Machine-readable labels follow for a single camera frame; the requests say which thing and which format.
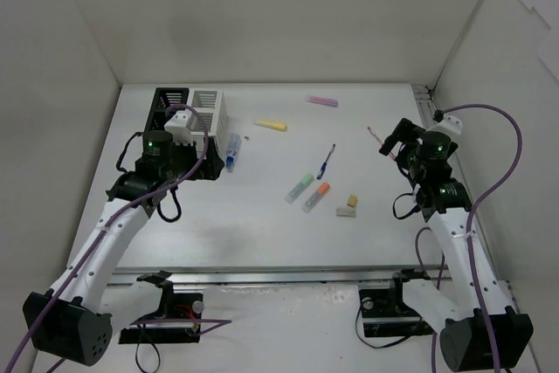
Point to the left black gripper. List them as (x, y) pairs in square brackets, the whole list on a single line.
[(206, 160)]

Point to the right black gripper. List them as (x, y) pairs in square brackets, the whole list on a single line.
[(403, 134)]

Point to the red pen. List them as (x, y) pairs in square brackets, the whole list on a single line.
[(380, 141)]

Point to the blue pen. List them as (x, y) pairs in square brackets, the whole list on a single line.
[(325, 163)]

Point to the yellow highlighter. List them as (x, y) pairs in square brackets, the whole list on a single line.
[(273, 125)]

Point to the pink highlighter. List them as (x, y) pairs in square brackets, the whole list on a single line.
[(328, 102)]

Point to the orange highlighter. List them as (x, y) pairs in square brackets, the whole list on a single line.
[(316, 197)]

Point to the green highlighter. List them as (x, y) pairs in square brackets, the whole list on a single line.
[(297, 190)]

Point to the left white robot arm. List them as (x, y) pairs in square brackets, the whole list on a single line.
[(74, 319)]

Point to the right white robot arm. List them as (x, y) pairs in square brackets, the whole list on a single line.
[(479, 329)]

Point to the white slotted container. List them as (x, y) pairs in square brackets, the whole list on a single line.
[(210, 104)]

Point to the yellow eraser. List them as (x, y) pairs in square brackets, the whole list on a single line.
[(352, 201)]

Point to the black slotted container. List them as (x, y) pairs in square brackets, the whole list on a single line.
[(164, 98)]

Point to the white eraser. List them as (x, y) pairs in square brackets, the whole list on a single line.
[(345, 212)]

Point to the aluminium rail right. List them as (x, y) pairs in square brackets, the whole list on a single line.
[(425, 103)]

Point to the aluminium rail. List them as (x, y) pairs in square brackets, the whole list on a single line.
[(261, 275), (425, 103)]

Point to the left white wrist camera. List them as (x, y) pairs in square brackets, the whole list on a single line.
[(180, 127)]

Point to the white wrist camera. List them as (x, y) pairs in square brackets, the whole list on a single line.
[(180, 127), (447, 124)]

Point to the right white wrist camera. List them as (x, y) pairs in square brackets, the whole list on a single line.
[(447, 124)]

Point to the aluminium rail front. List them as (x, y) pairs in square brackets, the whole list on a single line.
[(261, 275)]

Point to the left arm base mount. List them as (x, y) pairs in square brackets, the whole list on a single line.
[(178, 309)]

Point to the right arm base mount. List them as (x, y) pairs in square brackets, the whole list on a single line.
[(383, 314)]

